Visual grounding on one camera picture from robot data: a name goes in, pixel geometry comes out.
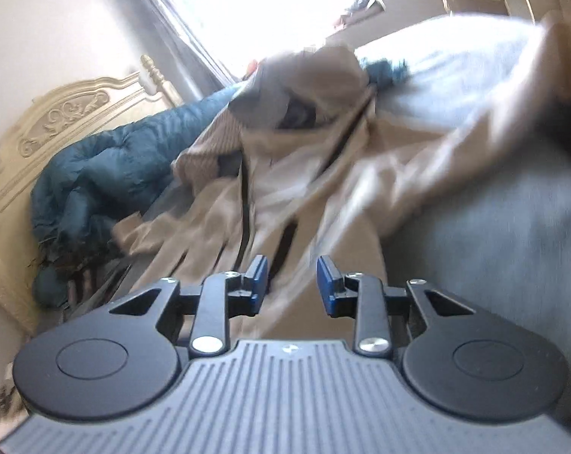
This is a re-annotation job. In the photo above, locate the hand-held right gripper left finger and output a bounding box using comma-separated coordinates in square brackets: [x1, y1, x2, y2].
[109, 255, 268, 356]

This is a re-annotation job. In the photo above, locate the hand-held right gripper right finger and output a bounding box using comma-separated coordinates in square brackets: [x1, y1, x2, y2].
[317, 255, 476, 357]

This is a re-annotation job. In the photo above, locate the cream zip jacket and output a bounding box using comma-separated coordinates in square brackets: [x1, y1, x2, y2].
[111, 9, 571, 344]

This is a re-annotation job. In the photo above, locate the beige checked sweater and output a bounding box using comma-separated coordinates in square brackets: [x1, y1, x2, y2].
[171, 103, 249, 186]

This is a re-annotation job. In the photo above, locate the dark fringed cloth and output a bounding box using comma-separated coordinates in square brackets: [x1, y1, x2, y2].
[34, 239, 142, 314]

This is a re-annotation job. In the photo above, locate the grey garment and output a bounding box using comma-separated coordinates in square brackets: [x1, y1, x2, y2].
[232, 53, 315, 129]

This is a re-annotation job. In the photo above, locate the blue duvet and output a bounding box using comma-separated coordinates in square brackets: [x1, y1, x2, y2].
[30, 86, 249, 304]

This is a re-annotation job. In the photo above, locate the light blue garment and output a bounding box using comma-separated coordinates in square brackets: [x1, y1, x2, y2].
[358, 56, 410, 87]

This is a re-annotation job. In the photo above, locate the cream carved headboard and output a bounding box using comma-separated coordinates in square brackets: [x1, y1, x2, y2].
[0, 53, 183, 337]

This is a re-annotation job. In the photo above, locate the grey curtain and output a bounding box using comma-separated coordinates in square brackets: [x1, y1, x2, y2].
[109, 0, 240, 87]

